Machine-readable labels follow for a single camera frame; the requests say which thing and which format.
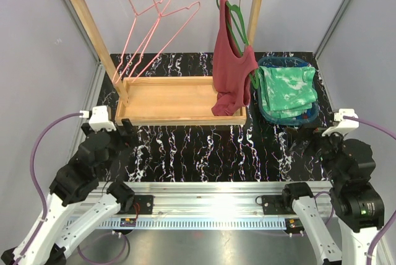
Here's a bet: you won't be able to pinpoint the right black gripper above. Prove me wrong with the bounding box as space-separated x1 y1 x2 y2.
286 122 347 185

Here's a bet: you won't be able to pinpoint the blue patterned trousers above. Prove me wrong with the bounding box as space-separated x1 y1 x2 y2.
293 108 313 123

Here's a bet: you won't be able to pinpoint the green white patterned trousers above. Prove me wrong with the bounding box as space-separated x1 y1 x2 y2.
259 66 317 119

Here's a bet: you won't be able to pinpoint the pink wire hanger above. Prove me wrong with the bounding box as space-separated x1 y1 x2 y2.
121 0 201 81
111 0 173 84

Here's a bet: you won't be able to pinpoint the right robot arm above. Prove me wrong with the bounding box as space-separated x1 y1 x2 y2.
280 126 385 264

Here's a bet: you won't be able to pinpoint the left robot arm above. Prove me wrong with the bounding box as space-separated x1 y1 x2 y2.
1 117 134 264

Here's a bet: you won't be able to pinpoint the green velvet hanger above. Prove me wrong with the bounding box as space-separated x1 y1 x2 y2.
216 0 259 89

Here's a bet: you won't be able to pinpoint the wooden clothes rack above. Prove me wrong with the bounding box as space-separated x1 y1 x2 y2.
70 0 262 126

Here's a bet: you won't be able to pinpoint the maroon tank top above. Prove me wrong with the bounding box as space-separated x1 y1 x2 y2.
212 0 258 116

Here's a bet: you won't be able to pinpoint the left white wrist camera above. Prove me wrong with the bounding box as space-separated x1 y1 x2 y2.
79 105 116 132

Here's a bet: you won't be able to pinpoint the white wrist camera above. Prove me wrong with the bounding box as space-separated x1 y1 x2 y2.
321 108 359 137
79 105 116 132

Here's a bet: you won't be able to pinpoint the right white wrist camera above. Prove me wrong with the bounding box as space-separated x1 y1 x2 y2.
321 108 359 137

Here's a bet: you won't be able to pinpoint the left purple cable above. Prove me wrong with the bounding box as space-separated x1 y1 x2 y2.
9 113 82 265

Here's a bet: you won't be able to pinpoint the aluminium mounting rail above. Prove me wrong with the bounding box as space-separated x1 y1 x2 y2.
51 181 379 232

